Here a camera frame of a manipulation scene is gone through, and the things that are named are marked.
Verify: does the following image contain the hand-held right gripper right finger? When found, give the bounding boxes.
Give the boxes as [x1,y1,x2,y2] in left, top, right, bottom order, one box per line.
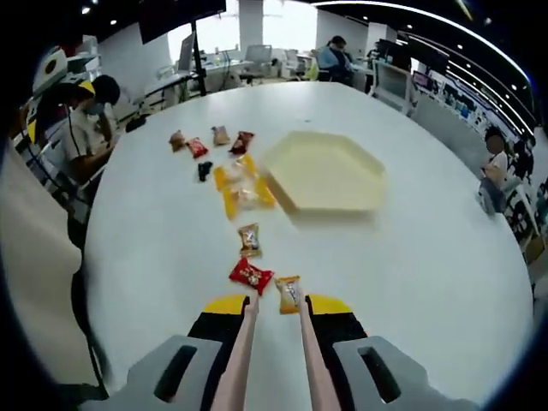
[305,293,480,411]

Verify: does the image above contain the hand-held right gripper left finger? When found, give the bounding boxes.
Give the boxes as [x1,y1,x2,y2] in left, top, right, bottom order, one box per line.
[80,293,253,411]

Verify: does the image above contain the small orange food packet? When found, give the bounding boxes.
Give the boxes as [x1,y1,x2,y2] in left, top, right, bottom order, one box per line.
[273,276,302,316]

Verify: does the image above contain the small red food packet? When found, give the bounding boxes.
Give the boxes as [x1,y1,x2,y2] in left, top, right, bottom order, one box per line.
[228,256,276,297]

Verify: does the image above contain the brown white-print food packet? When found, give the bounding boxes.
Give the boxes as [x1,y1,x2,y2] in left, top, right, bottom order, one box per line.
[237,222,264,259]

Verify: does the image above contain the bright red food bar packet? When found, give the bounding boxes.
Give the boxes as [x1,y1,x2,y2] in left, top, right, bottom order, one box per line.
[185,136,210,160]

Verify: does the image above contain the yellow clear pastry food packet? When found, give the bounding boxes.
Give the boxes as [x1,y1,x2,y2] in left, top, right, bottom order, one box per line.
[211,153,260,192]
[221,183,278,222]

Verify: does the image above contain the tan purple-print food packet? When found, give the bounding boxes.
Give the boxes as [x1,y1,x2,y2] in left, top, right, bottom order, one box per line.
[210,125,231,147]

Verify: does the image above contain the cream hexagonal container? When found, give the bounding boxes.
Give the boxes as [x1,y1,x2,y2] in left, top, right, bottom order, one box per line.
[259,130,386,215]

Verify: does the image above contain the dark red food bar packet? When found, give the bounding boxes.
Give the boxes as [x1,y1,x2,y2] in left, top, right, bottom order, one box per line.
[228,130,256,156]

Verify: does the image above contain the white storage shelf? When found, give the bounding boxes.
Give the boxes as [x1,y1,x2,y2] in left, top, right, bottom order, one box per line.
[63,37,102,80]

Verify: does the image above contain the black display stand pole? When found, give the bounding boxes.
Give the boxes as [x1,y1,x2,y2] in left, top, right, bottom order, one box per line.
[191,21,210,98]

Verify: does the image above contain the large black display screen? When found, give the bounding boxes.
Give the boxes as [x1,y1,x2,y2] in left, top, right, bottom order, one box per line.
[139,0,227,44]

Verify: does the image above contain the grey office chair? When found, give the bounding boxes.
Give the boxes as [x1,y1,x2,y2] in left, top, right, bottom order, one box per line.
[243,45,274,78]

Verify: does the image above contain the white mesh office chair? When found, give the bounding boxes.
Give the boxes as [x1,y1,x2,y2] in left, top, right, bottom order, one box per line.
[371,59,419,116]

